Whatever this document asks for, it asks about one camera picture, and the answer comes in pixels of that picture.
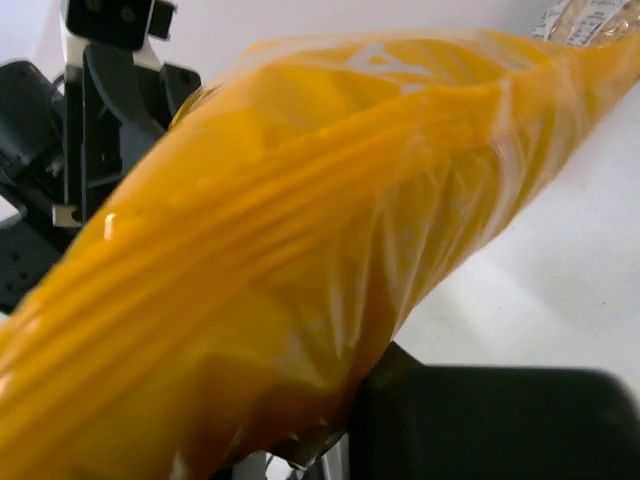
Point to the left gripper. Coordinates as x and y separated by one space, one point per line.
30 144

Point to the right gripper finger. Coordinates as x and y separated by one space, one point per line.
417 421

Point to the yellow fusilli pasta bag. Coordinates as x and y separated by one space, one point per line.
246 275

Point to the red pasta bag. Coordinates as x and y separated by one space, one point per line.
581 23

